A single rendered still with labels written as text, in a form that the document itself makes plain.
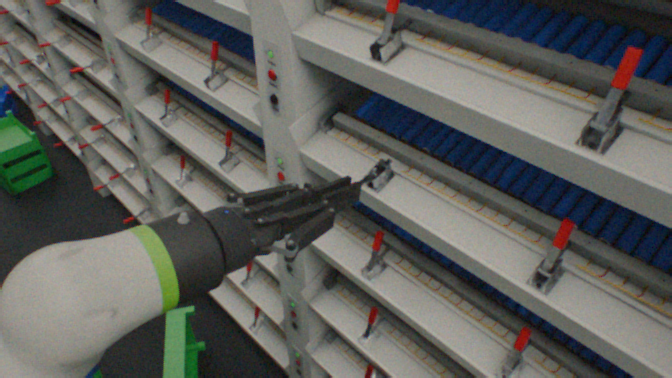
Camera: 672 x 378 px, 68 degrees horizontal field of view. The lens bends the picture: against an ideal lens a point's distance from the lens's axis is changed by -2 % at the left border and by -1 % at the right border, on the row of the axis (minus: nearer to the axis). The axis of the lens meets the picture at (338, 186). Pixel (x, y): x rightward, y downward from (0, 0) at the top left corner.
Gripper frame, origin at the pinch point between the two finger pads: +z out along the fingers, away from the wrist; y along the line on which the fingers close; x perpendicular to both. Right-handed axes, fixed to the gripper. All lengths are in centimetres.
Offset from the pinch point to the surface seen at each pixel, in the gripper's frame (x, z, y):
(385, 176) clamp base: 0.7, 9.1, 1.0
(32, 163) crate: -86, 7, -187
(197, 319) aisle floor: -95, 20, -70
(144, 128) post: -29, 13, -86
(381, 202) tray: -2.2, 7.1, 2.7
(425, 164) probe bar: 3.9, 12.1, 5.2
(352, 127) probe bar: 3.8, 11.8, -9.1
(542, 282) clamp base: -0.6, 8.5, 26.8
